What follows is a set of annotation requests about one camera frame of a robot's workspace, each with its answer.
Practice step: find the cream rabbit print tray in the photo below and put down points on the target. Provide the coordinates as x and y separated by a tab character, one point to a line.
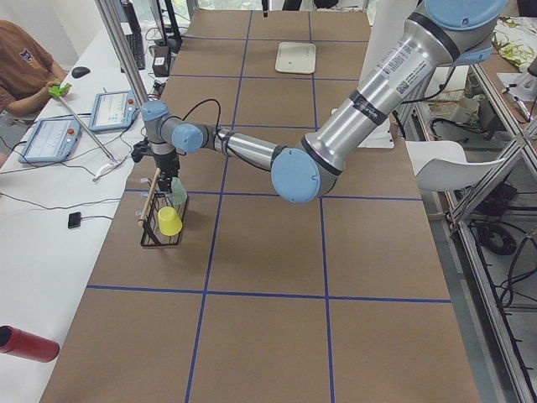
295	58

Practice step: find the long metal reacher stick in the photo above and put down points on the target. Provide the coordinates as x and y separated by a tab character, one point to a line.
58	92

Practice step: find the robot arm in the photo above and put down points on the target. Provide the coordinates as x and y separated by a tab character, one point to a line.
436	34

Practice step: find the far teach pendant tablet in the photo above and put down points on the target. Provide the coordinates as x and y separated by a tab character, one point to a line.
113	111

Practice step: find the near teach pendant tablet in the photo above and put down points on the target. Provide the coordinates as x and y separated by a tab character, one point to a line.
52	140

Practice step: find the mint green plastic cup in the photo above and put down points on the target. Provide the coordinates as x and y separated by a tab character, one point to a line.
180	197

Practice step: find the black keyboard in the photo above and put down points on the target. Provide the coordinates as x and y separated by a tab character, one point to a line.
135	43

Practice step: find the black power adapter box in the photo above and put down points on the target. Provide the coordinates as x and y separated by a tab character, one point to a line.
161	61

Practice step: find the red bottle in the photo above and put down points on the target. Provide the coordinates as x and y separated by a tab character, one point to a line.
27	345

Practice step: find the white chair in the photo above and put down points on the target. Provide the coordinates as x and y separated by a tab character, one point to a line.
443	166

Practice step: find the teach pendant tablet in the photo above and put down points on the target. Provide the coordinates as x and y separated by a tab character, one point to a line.
52	140
113	111

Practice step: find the black wire cup rack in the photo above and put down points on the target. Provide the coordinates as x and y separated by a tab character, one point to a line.
152	238

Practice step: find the black computer mouse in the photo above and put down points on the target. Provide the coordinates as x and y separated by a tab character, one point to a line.
79	72

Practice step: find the small black square device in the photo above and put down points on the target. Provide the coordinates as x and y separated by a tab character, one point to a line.
74	220

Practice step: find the seated person in brown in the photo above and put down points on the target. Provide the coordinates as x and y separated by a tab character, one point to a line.
28	71

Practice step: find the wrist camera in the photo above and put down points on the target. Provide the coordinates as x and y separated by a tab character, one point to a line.
140	150

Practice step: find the yellow plastic cup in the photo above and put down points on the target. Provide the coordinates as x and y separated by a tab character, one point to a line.
170	223

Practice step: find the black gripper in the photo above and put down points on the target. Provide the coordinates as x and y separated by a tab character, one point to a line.
166	163

